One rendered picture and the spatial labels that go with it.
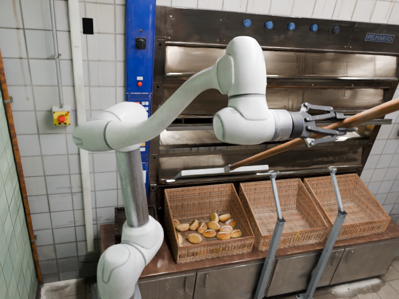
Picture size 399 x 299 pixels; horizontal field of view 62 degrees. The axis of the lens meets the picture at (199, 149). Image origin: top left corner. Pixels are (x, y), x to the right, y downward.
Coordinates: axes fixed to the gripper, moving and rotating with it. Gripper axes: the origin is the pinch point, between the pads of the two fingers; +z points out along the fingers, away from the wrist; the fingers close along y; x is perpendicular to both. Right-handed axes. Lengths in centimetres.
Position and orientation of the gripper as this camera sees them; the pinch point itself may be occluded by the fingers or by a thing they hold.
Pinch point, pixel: (344, 124)
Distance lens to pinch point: 110.9
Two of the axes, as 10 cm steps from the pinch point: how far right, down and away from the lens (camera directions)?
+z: 9.5, -0.4, 3.0
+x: 2.8, -1.9, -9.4
